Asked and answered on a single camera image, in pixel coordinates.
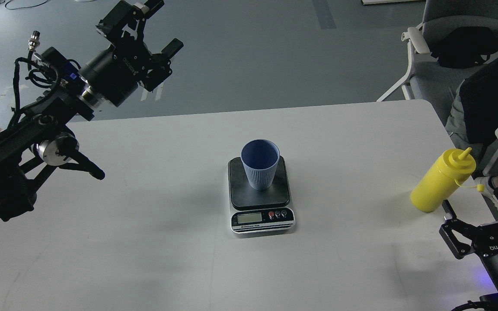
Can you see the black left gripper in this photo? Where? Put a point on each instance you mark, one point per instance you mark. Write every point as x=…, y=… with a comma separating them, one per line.
x=116, y=71

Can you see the yellow squeeze bottle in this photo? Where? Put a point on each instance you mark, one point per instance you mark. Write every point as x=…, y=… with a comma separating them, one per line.
x=447, y=174

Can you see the blue ribbed plastic cup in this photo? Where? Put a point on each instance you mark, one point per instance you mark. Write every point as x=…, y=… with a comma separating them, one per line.
x=260, y=159

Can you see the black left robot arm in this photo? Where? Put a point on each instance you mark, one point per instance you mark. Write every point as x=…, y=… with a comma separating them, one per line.
x=50, y=90

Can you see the black digital kitchen scale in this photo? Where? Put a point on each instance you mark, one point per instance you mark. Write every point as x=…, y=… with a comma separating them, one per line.
x=254, y=211

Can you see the seated person in black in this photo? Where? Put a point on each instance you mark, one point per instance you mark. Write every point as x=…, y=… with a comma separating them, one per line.
x=473, y=117

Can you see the grey office chair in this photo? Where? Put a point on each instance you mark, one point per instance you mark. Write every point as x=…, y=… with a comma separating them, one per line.
x=424, y=78

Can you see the black bag on chair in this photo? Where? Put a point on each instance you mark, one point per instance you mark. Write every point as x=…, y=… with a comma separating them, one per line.
x=465, y=47

